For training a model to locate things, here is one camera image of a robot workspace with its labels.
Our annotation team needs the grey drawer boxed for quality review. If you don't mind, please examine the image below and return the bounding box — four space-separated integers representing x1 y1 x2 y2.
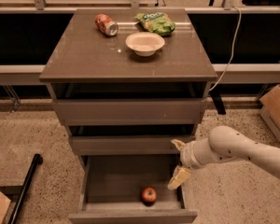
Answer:
69 154 197 224
69 135 194 155
53 99 206 126

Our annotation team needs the orange soda can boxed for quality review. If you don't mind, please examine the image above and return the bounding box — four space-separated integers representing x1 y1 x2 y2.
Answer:
95 14 119 36

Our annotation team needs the top grey drawer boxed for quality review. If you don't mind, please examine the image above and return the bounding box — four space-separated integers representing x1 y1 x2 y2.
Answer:
53 99 206 126

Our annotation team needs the green chip bag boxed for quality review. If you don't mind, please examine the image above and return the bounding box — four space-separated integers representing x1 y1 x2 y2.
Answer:
134 12 175 36

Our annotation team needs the bottom grey drawer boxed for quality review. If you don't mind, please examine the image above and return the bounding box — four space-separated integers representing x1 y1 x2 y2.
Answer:
69 154 197 224

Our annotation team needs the white cable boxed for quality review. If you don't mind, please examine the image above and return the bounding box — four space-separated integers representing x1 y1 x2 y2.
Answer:
208 6 243 92

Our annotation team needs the grey drawer cabinet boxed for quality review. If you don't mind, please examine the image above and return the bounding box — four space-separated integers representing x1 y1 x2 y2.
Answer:
38 8 218 224

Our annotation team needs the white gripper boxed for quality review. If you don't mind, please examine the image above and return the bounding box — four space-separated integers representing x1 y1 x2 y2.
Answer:
167 139 209 190

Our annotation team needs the middle grey drawer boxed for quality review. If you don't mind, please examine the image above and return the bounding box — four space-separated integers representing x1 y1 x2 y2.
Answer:
69 135 194 155

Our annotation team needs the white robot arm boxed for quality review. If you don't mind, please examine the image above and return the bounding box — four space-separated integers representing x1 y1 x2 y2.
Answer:
167 126 280 189

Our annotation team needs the black pole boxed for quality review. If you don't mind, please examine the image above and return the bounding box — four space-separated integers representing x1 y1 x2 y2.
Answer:
7 154 43 224

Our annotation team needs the red apple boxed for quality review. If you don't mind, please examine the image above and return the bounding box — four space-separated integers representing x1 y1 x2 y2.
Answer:
141 187 157 204

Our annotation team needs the cardboard box right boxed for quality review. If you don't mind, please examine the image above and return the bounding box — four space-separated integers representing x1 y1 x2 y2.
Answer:
260 84 280 142

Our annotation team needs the white paper bowl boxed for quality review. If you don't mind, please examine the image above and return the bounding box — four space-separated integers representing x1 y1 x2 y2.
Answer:
125 32 165 57

